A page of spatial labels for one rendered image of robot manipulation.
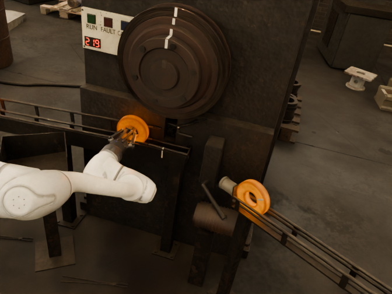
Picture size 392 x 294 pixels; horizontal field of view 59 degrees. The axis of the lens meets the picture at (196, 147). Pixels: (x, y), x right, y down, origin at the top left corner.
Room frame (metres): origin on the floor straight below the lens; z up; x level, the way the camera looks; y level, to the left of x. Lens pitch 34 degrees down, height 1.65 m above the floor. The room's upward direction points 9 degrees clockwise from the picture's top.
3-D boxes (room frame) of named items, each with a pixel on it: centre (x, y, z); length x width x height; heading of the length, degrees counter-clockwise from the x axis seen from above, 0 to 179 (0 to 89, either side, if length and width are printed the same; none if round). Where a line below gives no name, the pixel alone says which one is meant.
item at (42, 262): (1.20, 0.70, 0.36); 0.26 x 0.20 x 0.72; 115
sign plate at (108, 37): (1.54, 0.46, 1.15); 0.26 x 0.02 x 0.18; 80
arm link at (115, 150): (1.18, 0.35, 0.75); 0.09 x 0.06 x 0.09; 80
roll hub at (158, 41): (1.28, 0.16, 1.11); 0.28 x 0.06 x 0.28; 80
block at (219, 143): (1.35, -0.09, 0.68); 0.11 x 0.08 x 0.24; 170
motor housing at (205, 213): (1.19, -0.16, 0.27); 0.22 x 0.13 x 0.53; 80
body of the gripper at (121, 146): (1.25, 0.34, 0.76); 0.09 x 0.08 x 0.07; 170
